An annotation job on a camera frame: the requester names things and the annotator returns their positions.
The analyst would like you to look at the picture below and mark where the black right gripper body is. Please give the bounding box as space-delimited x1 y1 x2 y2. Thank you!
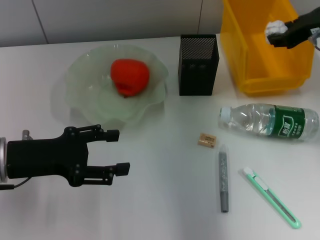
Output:
286 6 320 50

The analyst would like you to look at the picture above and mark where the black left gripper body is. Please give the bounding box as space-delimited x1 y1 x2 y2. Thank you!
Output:
6 126 90 188

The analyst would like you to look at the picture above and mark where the white paper ball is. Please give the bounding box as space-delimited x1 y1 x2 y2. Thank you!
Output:
264 20 289 45

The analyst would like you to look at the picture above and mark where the orange fruit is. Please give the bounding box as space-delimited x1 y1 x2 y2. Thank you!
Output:
110 58 151 99

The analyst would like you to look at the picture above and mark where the clear water bottle green label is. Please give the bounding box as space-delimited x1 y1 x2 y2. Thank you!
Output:
218 103 320 145

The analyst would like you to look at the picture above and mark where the green glass fruit bowl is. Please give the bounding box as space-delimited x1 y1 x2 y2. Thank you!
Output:
65 44 169 126

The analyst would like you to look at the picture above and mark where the black mesh pen holder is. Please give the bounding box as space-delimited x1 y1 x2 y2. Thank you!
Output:
178 34 220 97

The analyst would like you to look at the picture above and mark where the small beige eraser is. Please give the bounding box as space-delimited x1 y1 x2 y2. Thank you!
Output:
196 133 217 149

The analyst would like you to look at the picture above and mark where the grey glitter pen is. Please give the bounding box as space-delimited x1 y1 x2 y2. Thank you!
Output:
216 144 230 214

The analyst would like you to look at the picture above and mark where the green utility knife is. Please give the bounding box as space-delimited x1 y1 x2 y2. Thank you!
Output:
241 166 302 231

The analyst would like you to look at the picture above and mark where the yellow plastic bin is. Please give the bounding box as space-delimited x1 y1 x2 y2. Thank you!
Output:
219 0 316 97

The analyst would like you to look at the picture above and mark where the right wrist cable with plug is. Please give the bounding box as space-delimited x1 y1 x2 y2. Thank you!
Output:
309 27 320 52

